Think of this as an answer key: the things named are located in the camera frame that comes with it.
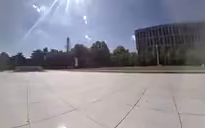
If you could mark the row of dark trees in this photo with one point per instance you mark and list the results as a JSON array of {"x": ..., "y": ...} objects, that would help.
[{"x": 100, "y": 53}]

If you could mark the pale paved plaza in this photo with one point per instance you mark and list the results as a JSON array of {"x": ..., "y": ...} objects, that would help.
[{"x": 90, "y": 93}]

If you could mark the tall thin tower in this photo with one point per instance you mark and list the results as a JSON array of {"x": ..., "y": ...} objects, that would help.
[{"x": 67, "y": 43}]

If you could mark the pale pole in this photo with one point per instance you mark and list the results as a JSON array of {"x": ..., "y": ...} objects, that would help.
[{"x": 157, "y": 55}]

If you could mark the large dark grid-fronted building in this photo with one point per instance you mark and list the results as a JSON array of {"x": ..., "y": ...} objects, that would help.
[{"x": 176, "y": 36}]

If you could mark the low concrete wall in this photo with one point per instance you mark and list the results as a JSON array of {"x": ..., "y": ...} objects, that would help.
[{"x": 28, "y": 68}]

